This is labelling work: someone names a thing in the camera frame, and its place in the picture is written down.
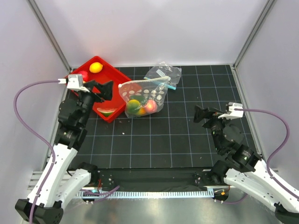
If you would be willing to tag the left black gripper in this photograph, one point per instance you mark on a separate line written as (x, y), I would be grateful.
(106, 92)

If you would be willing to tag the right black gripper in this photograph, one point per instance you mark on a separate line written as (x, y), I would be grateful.
(200, 113)

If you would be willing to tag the small yellow-green toy fruit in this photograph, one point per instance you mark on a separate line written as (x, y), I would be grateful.
(133, 106)

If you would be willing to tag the green toy cucumber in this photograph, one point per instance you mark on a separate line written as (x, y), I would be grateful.
(141, 98)

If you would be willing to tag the white-spotted clear zip bag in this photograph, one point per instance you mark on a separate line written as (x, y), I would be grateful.
(155, 89)

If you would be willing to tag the green orange toy mango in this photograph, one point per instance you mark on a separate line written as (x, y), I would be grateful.
(141, 112)

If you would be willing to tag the pink toy peach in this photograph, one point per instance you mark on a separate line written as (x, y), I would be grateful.
(151, 106)

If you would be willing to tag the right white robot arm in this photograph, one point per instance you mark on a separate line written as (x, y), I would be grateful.
(243, 167)

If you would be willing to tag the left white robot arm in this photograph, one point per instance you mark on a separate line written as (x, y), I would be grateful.
(46, 203)

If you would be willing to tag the blue-zipper clear zip bag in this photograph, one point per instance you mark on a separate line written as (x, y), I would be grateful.
(165, 70)

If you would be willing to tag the red toy apple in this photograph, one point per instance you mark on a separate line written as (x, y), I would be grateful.
(84, 75)

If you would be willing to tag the yellow toy lemon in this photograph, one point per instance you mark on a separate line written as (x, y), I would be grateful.
(95, 67)

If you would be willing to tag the toy watermelon slice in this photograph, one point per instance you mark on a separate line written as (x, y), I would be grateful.
(106, 112)

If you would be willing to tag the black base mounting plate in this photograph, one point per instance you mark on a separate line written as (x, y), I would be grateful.
(156, 179)

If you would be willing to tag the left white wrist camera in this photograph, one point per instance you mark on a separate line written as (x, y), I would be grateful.
(74, 82)

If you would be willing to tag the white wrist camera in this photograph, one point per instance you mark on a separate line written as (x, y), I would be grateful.
(74, 82)
(234, 111)

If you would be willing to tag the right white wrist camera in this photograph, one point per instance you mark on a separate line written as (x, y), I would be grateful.
(234, 111)

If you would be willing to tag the slotted cable duct strip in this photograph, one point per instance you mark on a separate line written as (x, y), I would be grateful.
(161, 195)

